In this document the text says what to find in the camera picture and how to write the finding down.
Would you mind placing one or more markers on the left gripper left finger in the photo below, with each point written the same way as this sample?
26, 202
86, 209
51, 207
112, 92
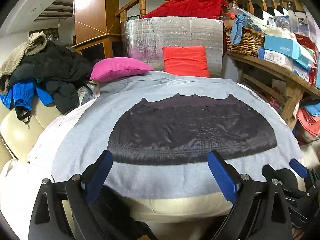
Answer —
61, 209

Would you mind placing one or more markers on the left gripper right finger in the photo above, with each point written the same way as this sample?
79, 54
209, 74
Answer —
259, 209

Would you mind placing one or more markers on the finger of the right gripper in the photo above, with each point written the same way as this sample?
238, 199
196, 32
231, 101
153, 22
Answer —
286, 179
302, 171

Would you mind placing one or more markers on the dark quilted bomber jacket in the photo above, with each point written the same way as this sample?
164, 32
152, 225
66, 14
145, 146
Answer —
183, 129

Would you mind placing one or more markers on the cream leather sofa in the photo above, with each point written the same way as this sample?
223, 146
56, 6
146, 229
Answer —
17, 138

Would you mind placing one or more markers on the wooden side table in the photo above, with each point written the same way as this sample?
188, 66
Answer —
278, 86

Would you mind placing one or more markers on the white patterned box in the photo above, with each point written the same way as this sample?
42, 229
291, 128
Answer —
275, 57

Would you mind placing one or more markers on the clear plastic bag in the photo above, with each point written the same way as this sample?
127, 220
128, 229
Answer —
88, 92

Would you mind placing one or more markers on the blue jacket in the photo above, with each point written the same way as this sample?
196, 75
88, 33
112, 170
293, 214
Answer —
20, 98

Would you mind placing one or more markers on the light blue cardboard box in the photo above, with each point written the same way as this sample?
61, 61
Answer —
290, 48

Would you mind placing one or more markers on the black puffer coat pile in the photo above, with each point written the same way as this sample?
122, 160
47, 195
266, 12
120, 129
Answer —
59, 71

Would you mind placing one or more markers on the wicker basket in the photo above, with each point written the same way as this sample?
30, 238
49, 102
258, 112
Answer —
250, 42

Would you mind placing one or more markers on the magenta pillow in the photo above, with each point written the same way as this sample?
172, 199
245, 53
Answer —
114, 68

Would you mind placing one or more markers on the red-orange pillow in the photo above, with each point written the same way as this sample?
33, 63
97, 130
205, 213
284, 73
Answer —
186, 61

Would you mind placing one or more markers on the light blue cloth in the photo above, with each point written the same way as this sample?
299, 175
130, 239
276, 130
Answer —
239, 23

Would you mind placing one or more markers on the beige fleece garment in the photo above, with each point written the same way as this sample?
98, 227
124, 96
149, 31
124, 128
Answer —
35, 44

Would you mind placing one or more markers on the wooden cabinet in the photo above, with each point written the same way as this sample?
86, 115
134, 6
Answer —
97, 29

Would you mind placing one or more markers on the silver foil insulation mat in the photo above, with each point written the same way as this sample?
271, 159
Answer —
144, 38

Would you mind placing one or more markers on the red velvet blanket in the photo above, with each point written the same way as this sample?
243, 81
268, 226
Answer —
189, 8

